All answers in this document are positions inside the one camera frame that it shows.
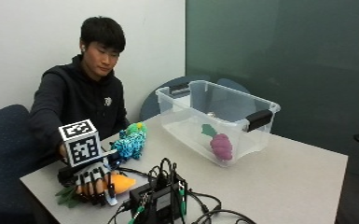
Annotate orange carrot soft toy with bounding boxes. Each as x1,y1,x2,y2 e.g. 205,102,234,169
54,172,139,209

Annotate white cube with black markers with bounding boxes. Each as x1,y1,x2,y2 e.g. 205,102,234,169
58,119,104,168

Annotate blue green knitted soft toy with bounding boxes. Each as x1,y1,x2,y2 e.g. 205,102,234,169
110,121,148,161

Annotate black electronics box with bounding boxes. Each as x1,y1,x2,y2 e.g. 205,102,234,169
128,157,189,224

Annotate person in black hoodie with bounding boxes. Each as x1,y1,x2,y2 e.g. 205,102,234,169
28,16,132,166

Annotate purple grape soft toy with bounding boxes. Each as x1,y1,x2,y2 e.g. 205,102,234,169
200,123,236,162

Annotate clear plastic storage bin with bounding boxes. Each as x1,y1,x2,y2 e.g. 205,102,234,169
155,79,282,168

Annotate black cable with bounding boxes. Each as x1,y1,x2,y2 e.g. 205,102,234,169
185,189,224,224
116,167,152,179
191,208,258,224

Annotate green cable connector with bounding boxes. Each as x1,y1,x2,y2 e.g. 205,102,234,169
127,205,147,224
179,188,188,217

